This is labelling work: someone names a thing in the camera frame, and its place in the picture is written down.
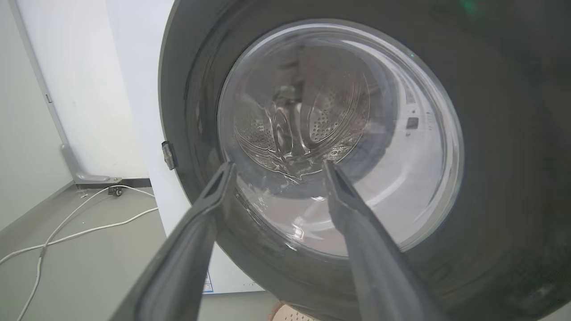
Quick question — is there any white partition panel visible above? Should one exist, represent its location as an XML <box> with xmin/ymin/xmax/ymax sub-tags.
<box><xmin>9</xmin><ymin>0</ymin><xmax>151</xmax><ymax>185</ymax></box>

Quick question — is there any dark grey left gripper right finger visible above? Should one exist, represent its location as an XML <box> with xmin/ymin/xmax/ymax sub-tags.
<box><xmin>322</xmin><ymin>160</ymin><xmax>442</xmax><ymax>321</ymax></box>

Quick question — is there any beige perforated laundry basket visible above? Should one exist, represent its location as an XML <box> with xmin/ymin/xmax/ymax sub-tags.
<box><xmin>271</xmin><ymin>302</ymin><xmax>318</xmax><ymax>321</ymax></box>

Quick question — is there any grey metal partition foot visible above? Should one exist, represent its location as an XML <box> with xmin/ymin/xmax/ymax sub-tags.
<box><xmin>60</xmin><ymin>143</ymin><xmax>124</xmax><ymax>197</ymax></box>

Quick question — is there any white floor cable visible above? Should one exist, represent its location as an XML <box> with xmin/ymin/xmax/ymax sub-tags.
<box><xmin>0</xmin><ymin>185</ymin><xmax>159</xmax><ymax>321</ymax></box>

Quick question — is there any dark round washing machine door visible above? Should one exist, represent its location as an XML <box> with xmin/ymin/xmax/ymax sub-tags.
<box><xmin>158</xmin><ymin>0</ymin><xmax>571</xmax><ymax>321</ymax></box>

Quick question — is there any white washing machine body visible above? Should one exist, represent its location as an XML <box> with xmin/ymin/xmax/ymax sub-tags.
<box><xmin>106</xmin><ymin>0</ymin><xmax>265</xmax><ymax>295</ymax></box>

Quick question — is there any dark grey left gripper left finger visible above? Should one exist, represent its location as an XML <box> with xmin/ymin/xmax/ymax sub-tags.
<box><xmin>109</xmin><ymin>162</ymin><xmax>237</xmax><ymax>321</ymax></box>

